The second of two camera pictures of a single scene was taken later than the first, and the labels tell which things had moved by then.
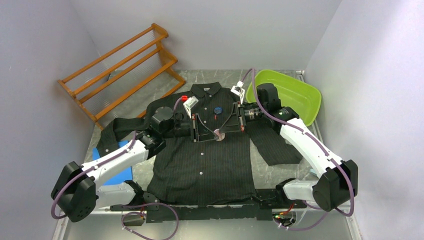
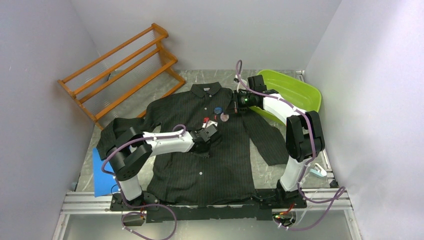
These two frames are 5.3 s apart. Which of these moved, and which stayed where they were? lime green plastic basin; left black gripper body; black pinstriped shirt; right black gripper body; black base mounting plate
Moved: right black gripper body; left black gripper body
Stayed: black base mounting plate; black pinstriped shirt; lime green plastic basin
